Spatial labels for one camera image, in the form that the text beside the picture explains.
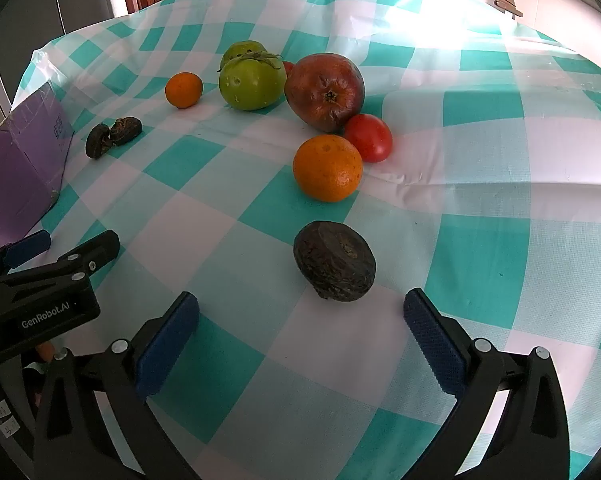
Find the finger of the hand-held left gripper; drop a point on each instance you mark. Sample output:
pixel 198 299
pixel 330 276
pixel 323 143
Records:
pixel 28 247
pixel 93 252

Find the teal white checkered tablecloth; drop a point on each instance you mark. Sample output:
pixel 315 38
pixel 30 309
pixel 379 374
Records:
pixel 480 240

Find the dark brown avocado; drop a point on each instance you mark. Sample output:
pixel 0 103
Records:
pixel 334 267

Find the green persimmon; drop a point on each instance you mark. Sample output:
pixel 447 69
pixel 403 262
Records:
pixel 252 82

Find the green apple on cloth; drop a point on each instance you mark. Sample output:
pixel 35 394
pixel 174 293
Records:
pixel 240 50

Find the dark red pomegranate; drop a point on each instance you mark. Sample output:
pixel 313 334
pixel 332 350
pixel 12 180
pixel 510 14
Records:
pixel 324 92

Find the large orange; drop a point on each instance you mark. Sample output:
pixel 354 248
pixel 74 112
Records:
pixel 328 167

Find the small dark brown dried fruit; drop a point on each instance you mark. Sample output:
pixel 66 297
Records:
pixel 99 141
pixel 126 129

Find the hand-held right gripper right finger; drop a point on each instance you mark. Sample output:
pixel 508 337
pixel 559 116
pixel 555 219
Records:
pixel 433 347

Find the purple cardboard box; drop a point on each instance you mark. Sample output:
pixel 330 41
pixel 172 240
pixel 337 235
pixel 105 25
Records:
pixel 15 170

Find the grey cabinet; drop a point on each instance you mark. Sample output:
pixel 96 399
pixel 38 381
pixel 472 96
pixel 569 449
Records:
pixel 40 5

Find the small tangerine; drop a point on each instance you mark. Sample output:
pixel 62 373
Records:
pixel 184 90

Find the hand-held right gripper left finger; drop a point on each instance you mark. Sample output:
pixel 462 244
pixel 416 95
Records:
pixel 166 347

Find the small red tomato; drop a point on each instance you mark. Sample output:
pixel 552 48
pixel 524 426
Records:
pixel 288 66

